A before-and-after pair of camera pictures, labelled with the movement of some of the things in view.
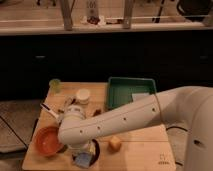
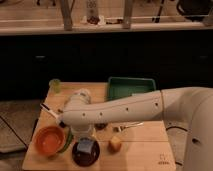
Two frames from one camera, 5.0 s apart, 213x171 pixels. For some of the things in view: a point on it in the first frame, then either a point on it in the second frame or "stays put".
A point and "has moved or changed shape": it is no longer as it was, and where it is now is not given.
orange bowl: (47, 140) stays put
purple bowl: (95, 158) stays put
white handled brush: (54, 113) stays put
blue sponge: (83, 160) has moved or changed shape
